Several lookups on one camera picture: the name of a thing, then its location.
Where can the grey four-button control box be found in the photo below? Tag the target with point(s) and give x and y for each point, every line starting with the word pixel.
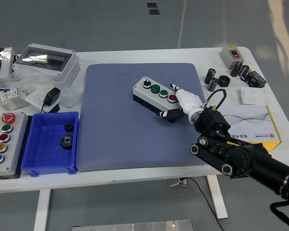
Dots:
pixel 147 93

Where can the white table leg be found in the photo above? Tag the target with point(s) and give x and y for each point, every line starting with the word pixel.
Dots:
pixel 218 197
pixel 42 209

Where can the white black device in wrap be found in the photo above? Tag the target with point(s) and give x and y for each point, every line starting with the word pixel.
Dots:
pixel 4 62

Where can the grey five-button control box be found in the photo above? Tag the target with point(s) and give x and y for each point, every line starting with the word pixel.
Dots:
pixel 10 163

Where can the grey bracket under table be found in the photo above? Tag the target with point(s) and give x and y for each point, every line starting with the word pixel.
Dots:
pixel 174 183

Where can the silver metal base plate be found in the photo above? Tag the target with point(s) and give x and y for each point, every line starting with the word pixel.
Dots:
pixel 135 226

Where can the black green electronic module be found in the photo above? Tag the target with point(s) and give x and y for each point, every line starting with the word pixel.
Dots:
pixel 255 80

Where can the black power adapter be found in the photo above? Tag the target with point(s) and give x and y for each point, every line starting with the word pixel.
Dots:
pixel 51 95

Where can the grey two-button switch box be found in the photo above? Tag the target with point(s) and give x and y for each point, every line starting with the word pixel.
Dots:
pixel 231 59

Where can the clear plastic bag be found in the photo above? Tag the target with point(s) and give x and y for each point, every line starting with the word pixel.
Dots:
pixel 36 81

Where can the black cylindrical capacitor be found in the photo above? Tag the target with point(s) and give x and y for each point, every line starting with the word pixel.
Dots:
pixel 210 76
pixel 244 71
pixel 236 69
pixel 212 84

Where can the large black bevel gear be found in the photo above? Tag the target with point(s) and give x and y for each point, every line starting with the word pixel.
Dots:
pixel 66 142

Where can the white wall switch panel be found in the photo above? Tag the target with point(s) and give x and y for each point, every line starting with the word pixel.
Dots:
pixel 254 95

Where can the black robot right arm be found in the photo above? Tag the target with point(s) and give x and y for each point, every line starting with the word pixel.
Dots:
pixel 238 158

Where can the black hex nut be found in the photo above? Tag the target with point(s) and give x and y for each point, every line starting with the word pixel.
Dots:
pixel 224 81

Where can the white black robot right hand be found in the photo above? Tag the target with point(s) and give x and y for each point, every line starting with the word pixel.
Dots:
pixel 187 101

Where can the yellow white cardboard box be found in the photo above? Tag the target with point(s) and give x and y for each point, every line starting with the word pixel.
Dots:
pixel 253 120

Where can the white wall socket plate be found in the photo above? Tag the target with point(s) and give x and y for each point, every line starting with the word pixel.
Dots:
pixel 35 97

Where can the blue-grey table mat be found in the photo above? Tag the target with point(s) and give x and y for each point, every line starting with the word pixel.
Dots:
pixel 115 125

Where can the dark floor plate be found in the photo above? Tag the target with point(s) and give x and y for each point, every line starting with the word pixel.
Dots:
pixel 152 5
pixel 154 12

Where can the blue plastic bin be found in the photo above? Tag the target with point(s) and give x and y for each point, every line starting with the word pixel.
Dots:
pixel 45 156

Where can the grey enclosure with clear lid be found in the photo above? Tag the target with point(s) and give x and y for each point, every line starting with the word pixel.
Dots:
pixel 62 72

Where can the white circuit breaker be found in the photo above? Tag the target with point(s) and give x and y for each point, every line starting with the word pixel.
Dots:
pixel 10 93

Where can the small black bevel gear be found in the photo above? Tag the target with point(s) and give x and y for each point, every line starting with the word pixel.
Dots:
pixel 69 127

